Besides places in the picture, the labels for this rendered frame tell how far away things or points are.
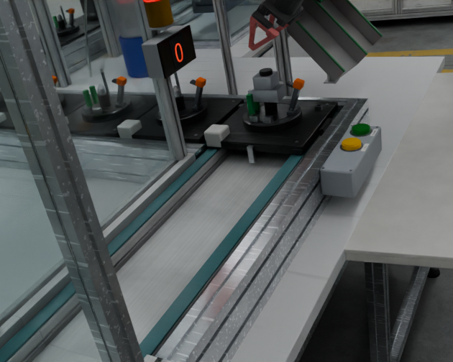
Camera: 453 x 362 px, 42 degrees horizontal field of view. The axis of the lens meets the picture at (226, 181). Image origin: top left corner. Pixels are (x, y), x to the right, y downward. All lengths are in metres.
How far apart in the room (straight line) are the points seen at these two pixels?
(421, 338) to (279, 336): 1.25
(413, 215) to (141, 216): 0.53
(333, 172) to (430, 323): 1.15
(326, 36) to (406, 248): 0.71
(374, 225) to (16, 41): 0.85
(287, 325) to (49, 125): 0.59
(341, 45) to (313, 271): 0.75
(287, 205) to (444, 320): 1.26
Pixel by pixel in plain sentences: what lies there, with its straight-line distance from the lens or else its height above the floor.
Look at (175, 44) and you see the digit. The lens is 1.20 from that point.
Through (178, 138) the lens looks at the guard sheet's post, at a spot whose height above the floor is 1.01.
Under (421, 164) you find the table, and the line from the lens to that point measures 1.38.
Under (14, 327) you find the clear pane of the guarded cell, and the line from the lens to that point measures 0.53.
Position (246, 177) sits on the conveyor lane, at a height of 0.92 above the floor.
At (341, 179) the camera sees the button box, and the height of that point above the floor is 0.94.
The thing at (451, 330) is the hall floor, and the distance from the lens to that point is 2.21.
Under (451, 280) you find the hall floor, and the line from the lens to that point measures 2.41.
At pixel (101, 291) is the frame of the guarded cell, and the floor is 1.19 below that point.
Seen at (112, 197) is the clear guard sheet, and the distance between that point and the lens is 1.15.
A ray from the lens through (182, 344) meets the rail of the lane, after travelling 0.84.
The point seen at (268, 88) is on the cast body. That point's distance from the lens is 1.34.
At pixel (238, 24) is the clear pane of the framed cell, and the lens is 2.50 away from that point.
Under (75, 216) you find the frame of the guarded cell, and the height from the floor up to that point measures 1.28.
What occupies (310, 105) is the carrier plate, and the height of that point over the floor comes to 0.97.
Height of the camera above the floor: 1.53
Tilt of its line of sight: 29 degrees down
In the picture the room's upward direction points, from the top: 11 degrees counter-clockwise
